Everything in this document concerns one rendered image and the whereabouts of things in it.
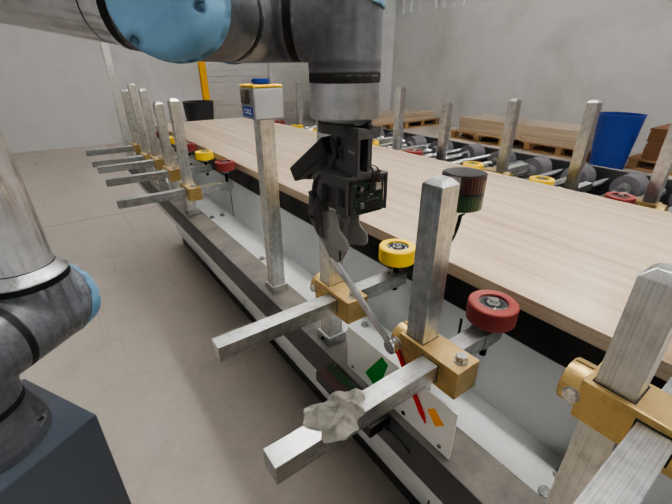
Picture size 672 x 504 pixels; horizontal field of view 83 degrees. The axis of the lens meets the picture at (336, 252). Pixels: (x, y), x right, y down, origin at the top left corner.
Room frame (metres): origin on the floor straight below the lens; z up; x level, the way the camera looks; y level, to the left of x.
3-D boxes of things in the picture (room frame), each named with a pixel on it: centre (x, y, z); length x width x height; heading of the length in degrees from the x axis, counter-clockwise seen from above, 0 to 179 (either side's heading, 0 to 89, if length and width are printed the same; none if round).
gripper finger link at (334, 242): (0.51, 0.00, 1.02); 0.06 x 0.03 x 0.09; 36
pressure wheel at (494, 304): (0.52, -0.26, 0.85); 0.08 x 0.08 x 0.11
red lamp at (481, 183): (0.51, -0.18, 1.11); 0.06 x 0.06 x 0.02
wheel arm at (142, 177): (1.63, 0.76, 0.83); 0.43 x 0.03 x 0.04; 126
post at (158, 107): (1.69, 0.75, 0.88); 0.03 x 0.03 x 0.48; 36
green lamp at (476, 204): (0.51, -0.18, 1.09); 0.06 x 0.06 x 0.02
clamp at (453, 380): (0.47, -0.15, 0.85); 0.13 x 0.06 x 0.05; 36
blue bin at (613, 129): (5.19, -3.72, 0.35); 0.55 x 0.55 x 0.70
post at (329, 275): (0.68, 0.01, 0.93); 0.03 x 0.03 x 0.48; 36
